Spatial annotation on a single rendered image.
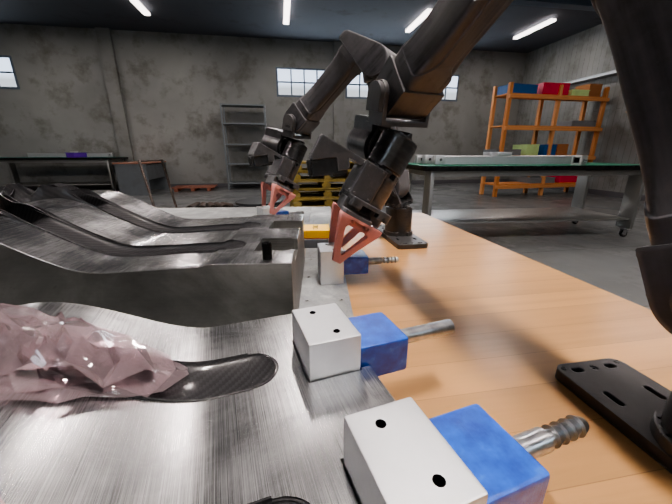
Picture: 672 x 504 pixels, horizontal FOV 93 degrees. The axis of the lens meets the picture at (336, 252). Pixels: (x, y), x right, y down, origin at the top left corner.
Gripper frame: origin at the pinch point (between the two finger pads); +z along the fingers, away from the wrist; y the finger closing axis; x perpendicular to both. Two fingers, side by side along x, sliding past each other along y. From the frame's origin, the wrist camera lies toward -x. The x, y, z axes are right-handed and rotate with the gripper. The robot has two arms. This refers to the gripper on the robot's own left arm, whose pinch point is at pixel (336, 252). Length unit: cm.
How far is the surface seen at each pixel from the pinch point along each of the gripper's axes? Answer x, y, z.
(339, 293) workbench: 1.9, 5.8, 4.1
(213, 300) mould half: -13.5, 16.1, 7.0
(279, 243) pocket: -9.3, 7.2, 0.8
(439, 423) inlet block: -1.4, 35.9, -2.0
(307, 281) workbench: -1.9, 0.7, 6.2
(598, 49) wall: 519, -709, -572
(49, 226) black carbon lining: -33.5, 7.1, 10.8
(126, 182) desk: -306, -773, 234
